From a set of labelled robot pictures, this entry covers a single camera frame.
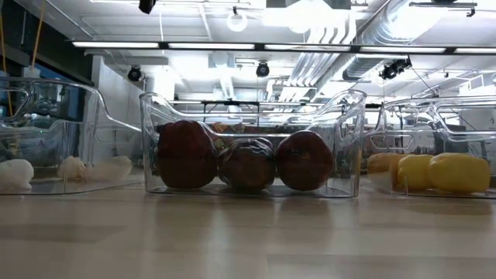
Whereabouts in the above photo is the yellow lemon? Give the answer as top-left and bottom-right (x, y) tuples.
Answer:
(428, 152), (491, 194)
(397, 153), (434, 191)

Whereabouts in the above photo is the yellow cord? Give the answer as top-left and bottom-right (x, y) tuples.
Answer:
(30, 0), (47, 69)
(0, 11), (15, 118)

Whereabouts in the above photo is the clear plastic bin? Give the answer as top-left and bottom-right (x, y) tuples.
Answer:
(139, 89), (368, 199)
(0, 76), (143, 196)
(363, 95), (496, 200)

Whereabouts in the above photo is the round ceiling light ring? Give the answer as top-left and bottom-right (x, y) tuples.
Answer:
(226, 10), (250, 33)

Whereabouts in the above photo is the long ceiling light bar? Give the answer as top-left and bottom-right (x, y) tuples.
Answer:
(71, 40), (496, 56)

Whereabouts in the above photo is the dark red apple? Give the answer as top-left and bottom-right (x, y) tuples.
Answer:
(218, 137), (277, 191)
(275, 129), (336, 192)
(157, 119), (219, 190)

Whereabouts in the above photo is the orange-yellow lemon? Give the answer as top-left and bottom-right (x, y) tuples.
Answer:
(367, 152), (401, 176)

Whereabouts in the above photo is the black ceiling camera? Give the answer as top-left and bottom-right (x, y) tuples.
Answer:
(379, 57), (413, 81)
(126, 65), (143, 83)
(255, 60), (271, 79)

